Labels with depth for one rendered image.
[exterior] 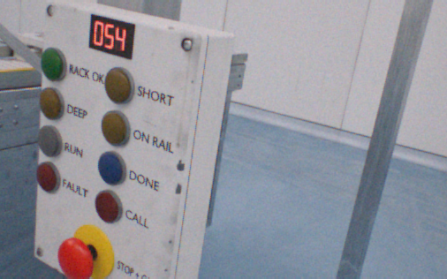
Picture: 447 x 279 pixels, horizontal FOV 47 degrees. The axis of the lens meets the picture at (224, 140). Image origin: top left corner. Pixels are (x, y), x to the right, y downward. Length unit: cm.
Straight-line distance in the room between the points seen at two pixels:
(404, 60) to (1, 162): 109
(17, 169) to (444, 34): 332
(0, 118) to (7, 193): 24
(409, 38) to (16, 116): 103
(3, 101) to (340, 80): 331
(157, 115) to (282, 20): 398
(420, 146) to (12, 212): 334
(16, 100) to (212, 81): 93
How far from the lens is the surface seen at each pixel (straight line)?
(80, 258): 47
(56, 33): 48
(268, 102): 446
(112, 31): 43
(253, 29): 445
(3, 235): 148
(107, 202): 45
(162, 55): 40
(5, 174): 141
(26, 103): 132
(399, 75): 152
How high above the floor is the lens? 114
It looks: 18 degrees down
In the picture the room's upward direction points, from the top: 9 degrees clockwise
